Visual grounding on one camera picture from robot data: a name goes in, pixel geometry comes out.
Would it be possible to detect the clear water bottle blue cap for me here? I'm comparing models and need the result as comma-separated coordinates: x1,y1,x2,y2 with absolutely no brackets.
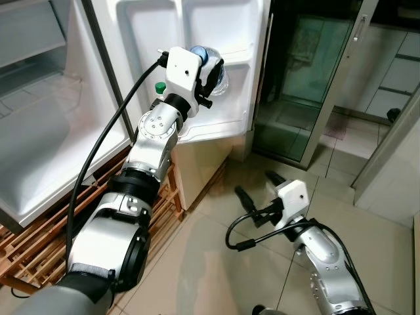
190,45,231,96

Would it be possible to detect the white fridge door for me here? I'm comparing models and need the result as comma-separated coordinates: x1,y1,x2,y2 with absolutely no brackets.
82,0,273,146

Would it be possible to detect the silver fridge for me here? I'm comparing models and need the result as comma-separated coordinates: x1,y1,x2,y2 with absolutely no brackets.
0,0,135,234

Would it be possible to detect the glass door cabinet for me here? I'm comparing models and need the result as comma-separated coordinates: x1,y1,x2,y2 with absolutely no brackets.
253,0,383,168

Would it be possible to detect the grey robot foot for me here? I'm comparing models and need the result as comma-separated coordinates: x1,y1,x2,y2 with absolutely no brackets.
253,304,287,315

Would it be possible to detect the grey cabinet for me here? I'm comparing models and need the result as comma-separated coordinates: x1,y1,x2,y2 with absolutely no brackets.
353,85,420,227

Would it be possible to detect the wooden wine rack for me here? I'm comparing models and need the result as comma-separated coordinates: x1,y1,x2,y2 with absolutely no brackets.
0,161,186,299

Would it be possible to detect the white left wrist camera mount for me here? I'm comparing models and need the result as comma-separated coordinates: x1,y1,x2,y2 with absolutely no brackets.
159,47,204,100

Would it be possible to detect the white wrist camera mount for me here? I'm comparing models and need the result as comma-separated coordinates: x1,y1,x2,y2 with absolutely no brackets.
159,47,204,100
274,180,310,228

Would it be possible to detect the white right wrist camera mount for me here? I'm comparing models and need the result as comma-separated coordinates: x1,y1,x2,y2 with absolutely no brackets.
274,180,310,228

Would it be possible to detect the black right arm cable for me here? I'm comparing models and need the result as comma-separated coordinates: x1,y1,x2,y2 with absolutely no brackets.
225,211,316,253

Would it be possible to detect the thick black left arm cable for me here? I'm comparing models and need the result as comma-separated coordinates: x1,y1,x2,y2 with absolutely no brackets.
64,56,170,263

